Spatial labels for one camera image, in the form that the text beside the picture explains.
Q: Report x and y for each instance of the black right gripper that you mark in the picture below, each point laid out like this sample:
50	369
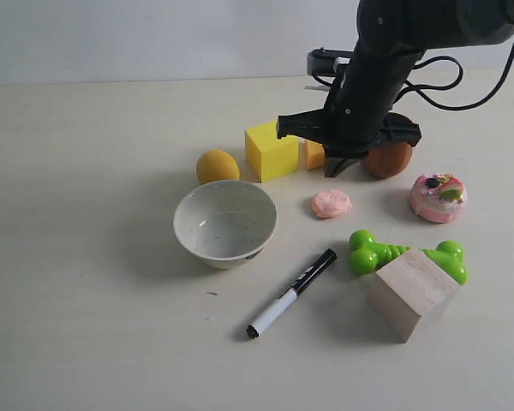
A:
356	117

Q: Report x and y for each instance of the small pink squishy toy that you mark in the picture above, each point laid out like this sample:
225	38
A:
330	203

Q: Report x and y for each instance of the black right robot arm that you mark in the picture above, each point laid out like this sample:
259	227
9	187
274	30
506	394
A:
386	27

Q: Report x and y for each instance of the orange cheese wedge toy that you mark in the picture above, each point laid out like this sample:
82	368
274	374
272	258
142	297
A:
313	155

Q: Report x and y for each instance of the brown wooden cup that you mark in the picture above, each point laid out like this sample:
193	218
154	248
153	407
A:
388	161

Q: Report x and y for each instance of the yellow foam cube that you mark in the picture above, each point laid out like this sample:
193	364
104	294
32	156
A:
270	157

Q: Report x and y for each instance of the green plastic bone toy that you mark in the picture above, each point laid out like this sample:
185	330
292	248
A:
367	255

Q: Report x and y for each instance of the pink frosted donut toy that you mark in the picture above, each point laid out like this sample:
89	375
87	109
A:
438	197

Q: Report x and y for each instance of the yellow lemon toy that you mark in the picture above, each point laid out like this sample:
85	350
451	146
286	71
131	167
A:
217	165

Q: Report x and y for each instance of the white ceramic bowl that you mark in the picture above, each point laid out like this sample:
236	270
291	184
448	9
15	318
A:
225	223

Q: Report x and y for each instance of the light wooden cube block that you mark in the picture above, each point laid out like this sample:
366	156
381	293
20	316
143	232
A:
410	293

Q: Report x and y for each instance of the black white marker pen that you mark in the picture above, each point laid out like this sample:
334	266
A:
266	317

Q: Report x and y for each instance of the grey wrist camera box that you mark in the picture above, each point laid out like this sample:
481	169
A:
322	61

